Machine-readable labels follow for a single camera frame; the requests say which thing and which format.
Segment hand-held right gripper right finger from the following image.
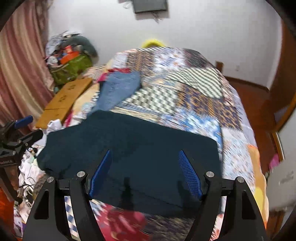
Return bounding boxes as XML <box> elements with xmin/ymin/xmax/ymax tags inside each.
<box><xmin>178</xmin><ymin>150</ymin><xmax>270</xmax><ymax>241</ymax></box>

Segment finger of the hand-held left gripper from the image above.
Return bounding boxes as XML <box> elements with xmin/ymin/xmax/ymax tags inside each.
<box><xmin>14</xmin><ymin>129</ymin><xmax>44</xmax><ymax>151</ymax></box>
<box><xmin>13</xmin><ymin>115</ymin><xmax>33</xmax><ymax>130</ymax></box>

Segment wooden lap desk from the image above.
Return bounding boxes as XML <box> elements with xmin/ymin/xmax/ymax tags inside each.
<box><xmin>35</xmin><ymin>77</ymin><xmax>93</xmax><ymax>129</ymax></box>

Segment yellow cushion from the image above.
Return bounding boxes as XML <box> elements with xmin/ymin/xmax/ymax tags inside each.
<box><xmin>141</xmin><ymin>39</ymin><xmax>166</xmax><ymax>48</ymax></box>

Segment small black wall monitor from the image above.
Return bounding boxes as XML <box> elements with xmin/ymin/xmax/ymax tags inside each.
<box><xmin>132</xmin><ymin>0</ymin><xmax>167</xmax><ymax>14</ymax></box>

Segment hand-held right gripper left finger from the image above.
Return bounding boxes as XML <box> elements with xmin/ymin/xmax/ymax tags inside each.
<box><xmin>22</xmin><ymin>149</ymin><xmax>113</xmax><ymax>241</ymax></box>

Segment dark navy pants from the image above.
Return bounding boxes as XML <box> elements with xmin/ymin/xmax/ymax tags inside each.
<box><xmin>37</xmin><ymin>110</ymin><xmax>223</xmax><ymax>217</ymax></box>

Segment red cloth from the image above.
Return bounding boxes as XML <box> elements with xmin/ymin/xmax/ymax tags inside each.
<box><xmin>97</xmin><ymin>68</ymin><xmax>130</xmax><ymax>83</ymax></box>

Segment grey plush pillow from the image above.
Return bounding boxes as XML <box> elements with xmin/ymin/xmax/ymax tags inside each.
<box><xmin>68</xmin><ymin>36</ymin><xmax>98</xmax><ymax>57</ymax></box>

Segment orange box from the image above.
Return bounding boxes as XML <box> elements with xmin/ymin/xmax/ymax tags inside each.
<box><xmin>60</xmin><ymin>51</ymin><xmax>79</xmax><ymax>64</ymax></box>

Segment blue denim jeans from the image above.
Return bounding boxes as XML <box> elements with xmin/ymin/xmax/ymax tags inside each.
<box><xmin>87</xmin><ymin>71</ymin><xmax>142</xmax><ymax>116</ymax></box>

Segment green printed bag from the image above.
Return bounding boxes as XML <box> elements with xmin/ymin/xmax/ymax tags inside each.
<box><xmin>50</xmin><ymin>54</ymin><xmax>93</xmax><ymax>85</ymax></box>

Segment patchwork quilt bed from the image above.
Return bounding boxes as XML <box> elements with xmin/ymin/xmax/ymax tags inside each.
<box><xmin>14</xmin><ymin>46</ymin><xmax>270</xmax><ymax>241</ymax></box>

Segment striped pink curtain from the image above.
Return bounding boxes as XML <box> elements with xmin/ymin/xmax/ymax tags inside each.
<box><xmin>0</xmin><ymin>0</ymin><xmax>55</xmax><ymax>130</ymax></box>

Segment pile of crumpled clothes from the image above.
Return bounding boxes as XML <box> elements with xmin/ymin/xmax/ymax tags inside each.
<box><xmin>45</xmin><ymin>30</ymin><xmax>81</xmax><ymax>52</ymax></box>

